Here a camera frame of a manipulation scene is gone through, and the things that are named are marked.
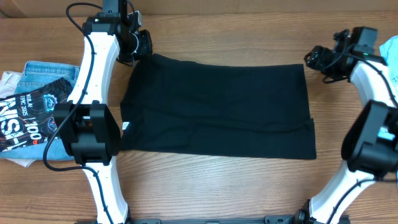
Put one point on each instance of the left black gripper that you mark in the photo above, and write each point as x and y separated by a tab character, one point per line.
147	48

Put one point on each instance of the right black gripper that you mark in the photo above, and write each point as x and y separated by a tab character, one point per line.
315	60

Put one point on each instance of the black t-shirt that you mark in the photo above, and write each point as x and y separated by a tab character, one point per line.
191	108

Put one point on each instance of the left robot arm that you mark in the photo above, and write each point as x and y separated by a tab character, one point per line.
85	125

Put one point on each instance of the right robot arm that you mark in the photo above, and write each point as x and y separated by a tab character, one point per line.
369	150

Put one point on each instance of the light blue printed t-shirt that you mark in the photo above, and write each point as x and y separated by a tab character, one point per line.
389	52

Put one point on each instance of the blue denim jeans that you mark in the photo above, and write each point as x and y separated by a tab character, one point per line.
42	73

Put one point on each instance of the black printed sports jersey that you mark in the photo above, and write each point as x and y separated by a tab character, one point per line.
27	118

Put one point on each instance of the beige folded garment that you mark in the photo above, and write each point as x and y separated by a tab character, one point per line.
16	82

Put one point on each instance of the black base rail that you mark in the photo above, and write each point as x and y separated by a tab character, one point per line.
269	219

